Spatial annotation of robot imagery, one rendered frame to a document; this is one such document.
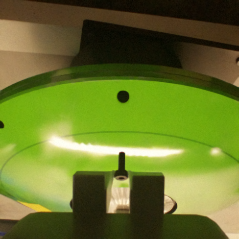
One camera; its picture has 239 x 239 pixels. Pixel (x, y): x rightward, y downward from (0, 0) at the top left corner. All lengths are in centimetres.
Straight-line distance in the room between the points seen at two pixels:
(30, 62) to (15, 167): 17
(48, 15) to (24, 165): 18
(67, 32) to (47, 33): 2
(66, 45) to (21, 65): 7
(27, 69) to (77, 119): 22
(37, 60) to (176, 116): 24
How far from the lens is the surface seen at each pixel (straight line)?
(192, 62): 39
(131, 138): 22
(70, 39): 38
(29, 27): 38
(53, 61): 41
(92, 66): 21
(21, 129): 24
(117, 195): 29
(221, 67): 40
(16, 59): 42
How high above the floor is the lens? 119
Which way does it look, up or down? 34 degrees down
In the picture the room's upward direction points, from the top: 178 degrees counter-clockwise
